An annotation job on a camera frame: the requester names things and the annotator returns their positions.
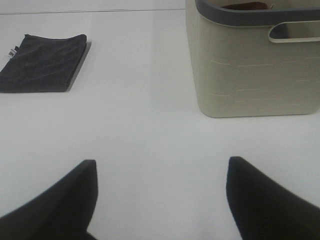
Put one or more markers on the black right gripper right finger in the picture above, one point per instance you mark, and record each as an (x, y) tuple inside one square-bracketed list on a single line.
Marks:
[(264, 210)]

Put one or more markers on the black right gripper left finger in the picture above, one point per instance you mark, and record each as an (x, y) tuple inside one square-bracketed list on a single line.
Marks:
[(62, 212)]

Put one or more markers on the folded dark grey towel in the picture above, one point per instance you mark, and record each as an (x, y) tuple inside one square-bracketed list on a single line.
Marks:
[(42, 65)]

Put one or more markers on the brown towel inside basket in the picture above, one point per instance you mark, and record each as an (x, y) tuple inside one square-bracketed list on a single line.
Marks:
[(247, 6)]

